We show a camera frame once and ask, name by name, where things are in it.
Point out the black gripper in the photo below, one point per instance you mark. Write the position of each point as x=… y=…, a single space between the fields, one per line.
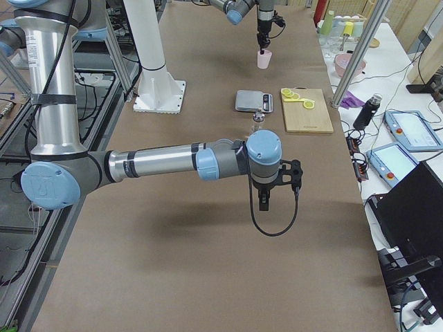
x=264 y=27
x=261 y=188

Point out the pink plastic cup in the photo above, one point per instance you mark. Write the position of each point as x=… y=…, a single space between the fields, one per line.
x=263 y=59

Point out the clear glass sauce bottle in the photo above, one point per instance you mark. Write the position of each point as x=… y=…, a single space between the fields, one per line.
x=257 y=121

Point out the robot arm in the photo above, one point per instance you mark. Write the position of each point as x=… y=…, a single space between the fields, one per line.
x=64 y=168
x=235 y=11

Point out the silver digital kitchen scale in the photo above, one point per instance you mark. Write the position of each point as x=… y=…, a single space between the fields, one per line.
x=252 y=101

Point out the yellow cup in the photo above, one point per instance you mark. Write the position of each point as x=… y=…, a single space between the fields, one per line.
x=348 y=28

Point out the yellow plastic knife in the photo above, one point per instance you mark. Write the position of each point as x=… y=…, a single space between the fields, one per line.
x=293 y=100

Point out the front lemon slice of pair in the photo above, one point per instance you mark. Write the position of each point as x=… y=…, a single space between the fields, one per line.
x=309 y=104

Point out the pink bowl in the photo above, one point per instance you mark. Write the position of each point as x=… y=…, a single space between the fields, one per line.
x=341 y=62

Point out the wooden cutting board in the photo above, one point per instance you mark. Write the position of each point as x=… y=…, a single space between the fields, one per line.
x=298 y=119

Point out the black power strip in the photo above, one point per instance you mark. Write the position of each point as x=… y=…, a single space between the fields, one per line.
x=359 y=160

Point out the purple cloth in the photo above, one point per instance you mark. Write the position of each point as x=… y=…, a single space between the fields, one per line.
x=351 y=101

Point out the black thermos bottle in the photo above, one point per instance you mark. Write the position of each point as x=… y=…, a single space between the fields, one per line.
x=367 y=112

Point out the near teach pendant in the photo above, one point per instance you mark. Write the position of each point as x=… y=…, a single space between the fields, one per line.
x=392 y=162

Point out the teach pendant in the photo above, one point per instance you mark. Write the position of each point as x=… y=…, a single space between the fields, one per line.
x=412 y=131
x=392 y=162

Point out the black monitor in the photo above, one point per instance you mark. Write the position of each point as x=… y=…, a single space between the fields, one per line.
x=410 y=217

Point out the far teach pendant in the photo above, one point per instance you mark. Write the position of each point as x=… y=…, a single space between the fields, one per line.
x=412 y=131

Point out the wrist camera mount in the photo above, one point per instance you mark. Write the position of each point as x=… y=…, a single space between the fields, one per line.
x=291 y=174

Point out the aluminium frame post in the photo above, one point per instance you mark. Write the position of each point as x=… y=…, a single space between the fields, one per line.
x=380 y=9

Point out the white pedestal column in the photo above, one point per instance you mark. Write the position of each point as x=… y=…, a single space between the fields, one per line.
x=145 y=30

